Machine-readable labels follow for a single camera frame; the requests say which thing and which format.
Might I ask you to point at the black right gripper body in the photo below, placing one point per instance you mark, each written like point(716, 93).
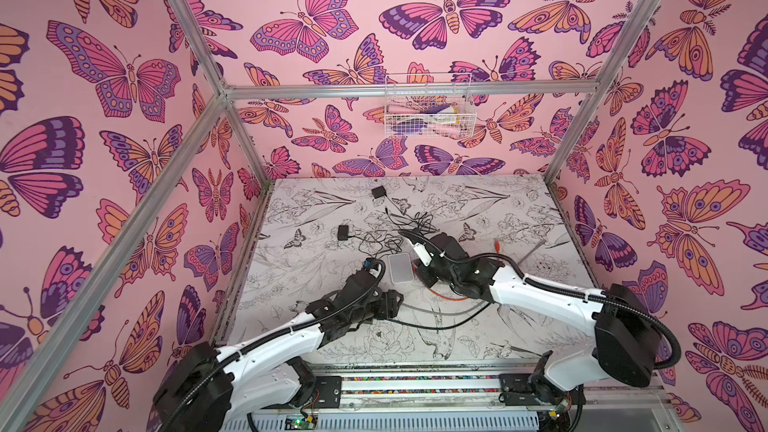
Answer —
point(432, 265)

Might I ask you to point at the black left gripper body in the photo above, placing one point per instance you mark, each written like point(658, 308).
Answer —
point(366, 312)

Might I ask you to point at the black network switch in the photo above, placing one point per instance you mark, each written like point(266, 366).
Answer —
point(388, 305)

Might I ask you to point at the black power adapter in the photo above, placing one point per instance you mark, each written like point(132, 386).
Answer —
point(398, 211)
point(375, 243)

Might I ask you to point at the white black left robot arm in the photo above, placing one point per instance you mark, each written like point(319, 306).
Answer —
point(264, 354)

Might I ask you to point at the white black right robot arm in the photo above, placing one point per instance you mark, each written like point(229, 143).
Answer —
point(622, 340)

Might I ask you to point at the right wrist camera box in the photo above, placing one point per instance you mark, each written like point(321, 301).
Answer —
point(422, 253)

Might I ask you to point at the white network switch box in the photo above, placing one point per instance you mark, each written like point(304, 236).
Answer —
point(400, 268)

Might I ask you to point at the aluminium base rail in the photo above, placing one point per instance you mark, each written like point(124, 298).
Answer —
point(441, 398)

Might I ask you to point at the white wire basket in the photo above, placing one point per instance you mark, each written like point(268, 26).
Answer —
point(430, 109)

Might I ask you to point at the aluminium frame post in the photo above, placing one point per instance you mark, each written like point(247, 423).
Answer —
point(223, 103)

